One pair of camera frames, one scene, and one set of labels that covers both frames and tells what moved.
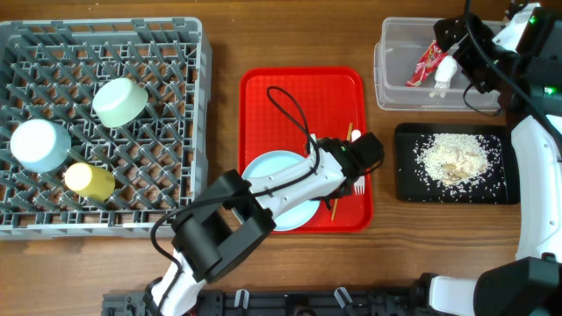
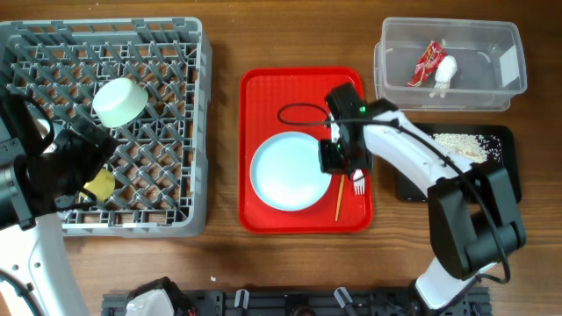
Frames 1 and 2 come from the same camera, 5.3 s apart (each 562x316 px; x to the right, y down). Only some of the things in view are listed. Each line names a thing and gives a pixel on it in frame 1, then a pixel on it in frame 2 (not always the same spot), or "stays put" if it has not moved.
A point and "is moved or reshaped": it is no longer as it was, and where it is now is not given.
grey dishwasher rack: [53, 69] stays put
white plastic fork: [359, 186] stays put
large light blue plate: [269, 162] is moved or reshaped
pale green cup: [118, 101] stays put
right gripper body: [486, 63] → [337, 158]
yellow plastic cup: [93, 183] stays put
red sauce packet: [427, 64] stays put
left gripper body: [340, 194] → [80, 160]
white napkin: [445, 70] stays put
